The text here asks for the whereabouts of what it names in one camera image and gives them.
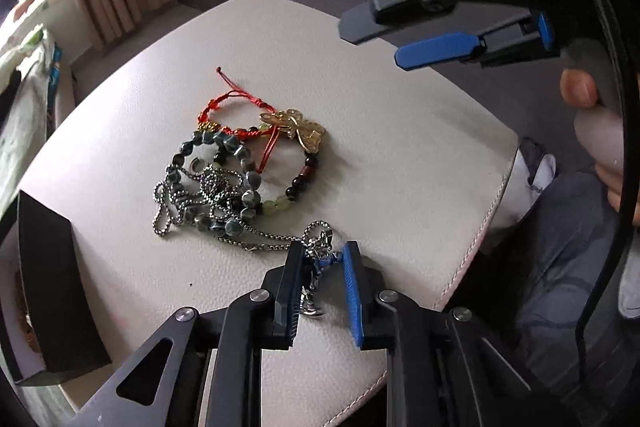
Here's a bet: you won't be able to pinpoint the green stone bead bracelet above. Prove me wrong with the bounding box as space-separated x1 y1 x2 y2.
165 129 265 239

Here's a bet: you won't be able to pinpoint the black square jewelry box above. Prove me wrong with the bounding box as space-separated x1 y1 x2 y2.
1 192 111 387

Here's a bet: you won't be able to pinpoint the black cable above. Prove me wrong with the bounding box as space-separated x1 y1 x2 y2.
554 0 640 377

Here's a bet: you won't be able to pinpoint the silver ball chain necklace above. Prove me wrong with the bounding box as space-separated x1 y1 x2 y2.
150 163 336 319

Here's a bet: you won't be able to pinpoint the green bed with mattress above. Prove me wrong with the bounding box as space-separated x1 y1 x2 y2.
1 24 56 213

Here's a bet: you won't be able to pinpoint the white leather ottoman table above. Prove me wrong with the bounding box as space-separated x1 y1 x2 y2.
14 0 522 427

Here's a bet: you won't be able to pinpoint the dark bead gold charm bracelet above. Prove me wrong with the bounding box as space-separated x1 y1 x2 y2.
258 107 328 218

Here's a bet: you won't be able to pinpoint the red string bracelet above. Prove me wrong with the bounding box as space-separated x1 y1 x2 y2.
195 66 281 170

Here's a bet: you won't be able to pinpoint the person's grey trouser legs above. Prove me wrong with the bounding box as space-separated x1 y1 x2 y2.
444 135 640 427

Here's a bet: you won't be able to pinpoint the person's right hand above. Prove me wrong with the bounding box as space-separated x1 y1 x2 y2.
560 68 624 211

